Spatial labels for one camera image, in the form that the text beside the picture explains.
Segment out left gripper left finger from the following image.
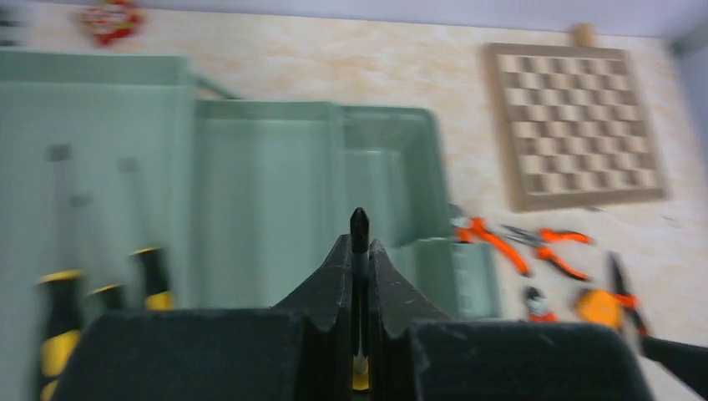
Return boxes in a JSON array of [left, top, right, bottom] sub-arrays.
[[53, 235, 352, 400]]

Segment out red small toy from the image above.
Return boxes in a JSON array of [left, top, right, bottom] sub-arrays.
[[75, 0, 145, 47]]

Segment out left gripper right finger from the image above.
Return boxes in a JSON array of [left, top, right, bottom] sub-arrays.
[[368, 241, 653, 400]]

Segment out orange tape measure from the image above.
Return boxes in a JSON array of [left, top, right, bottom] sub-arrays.
[[573, 288, 624, 331]]

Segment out orange diagonal cutters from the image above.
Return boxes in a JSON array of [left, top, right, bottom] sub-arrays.
[[523, 286, 558, 322]]

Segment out orange combination pliers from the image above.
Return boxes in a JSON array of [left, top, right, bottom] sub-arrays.
[[448, 204, 531, 277]]

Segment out small wooden block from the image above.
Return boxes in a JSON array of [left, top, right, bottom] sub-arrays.
[[569, 23, 597, 48]]

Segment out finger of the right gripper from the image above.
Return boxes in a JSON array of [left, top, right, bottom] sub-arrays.
[[640, 336, 707, 398]]

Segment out large black yellow screwdriver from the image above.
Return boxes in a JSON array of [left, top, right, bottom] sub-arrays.
[[35, 144, 84, 401]]

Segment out orange needle nose pliers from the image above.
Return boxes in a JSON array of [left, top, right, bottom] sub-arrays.
[[608, 251, 650, 337]]

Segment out green plastic toolbox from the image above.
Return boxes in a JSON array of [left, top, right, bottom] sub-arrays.
[[1, 49, 501, 400]]

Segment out wooden chessboard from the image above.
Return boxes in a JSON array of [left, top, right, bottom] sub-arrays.
[[483, 43, 668, 212]]

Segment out orange long nose pliers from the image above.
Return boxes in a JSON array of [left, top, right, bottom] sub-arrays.
[[502, 225, 594, 282]]

